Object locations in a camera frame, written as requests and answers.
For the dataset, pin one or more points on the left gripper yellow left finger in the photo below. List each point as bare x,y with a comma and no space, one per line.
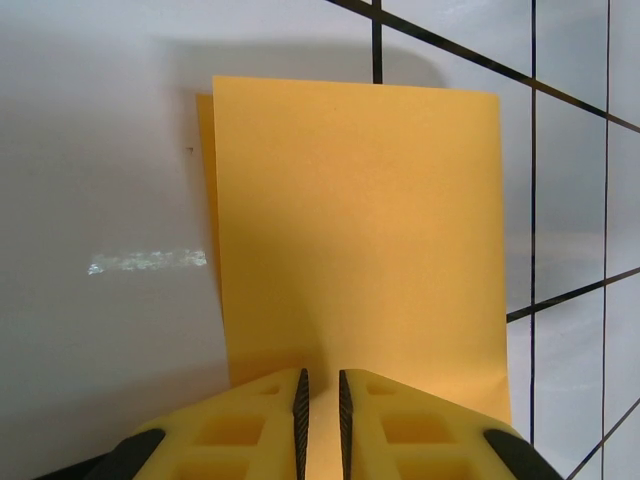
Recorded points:
225,440

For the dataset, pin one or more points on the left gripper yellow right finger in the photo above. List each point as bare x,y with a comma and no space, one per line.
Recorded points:
425,440

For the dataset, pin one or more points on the orange square paper sheet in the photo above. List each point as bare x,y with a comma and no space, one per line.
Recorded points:
360,225

